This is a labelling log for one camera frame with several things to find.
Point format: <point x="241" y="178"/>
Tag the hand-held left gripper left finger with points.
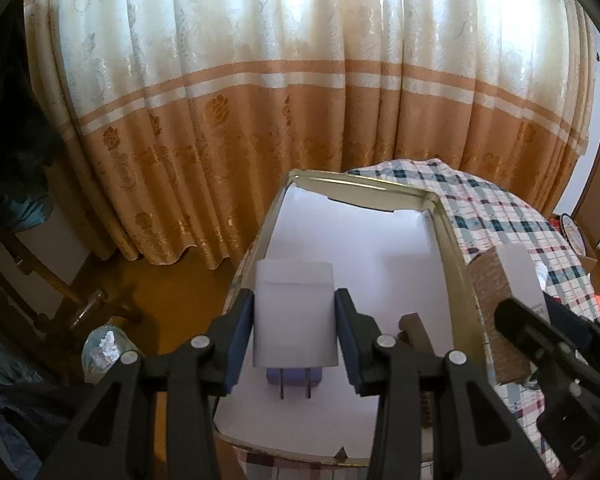
<point x="241" y="330"/>

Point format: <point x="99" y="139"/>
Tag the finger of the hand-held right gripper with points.
<point x="522" y="322"/>
<point x="572" y="320"/>

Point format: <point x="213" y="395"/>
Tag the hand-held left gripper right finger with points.
<point x="346" y="330"/>

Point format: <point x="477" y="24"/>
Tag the brown patterned cardboard box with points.
<point x="487" y="285"/>

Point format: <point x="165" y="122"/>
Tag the white power adapter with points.
<point x="294" y="315"/>

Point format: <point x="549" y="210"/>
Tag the metal tin box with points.
<point x="375" y="260"/>

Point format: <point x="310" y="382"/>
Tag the small brown object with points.
<point x="414" y="332"/>

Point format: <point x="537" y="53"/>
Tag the small purple block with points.
<point x="295" y="377"/>

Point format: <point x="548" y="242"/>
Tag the plaid cloth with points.
<point x="500" y="210"/>

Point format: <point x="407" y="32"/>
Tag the crumpled plastic bag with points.
<point x="105" y="350"/>

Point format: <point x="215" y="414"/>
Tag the wooden chair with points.
<point x="55" y="290"/>

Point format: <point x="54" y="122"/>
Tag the cream and orange curtain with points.
<point x="290" y="110"/>

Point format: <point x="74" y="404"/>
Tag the blue-grey fabric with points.
<point x="15" y="410"/>

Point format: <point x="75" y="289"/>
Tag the dark hanging clothing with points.
<point x="15" y="135"/>

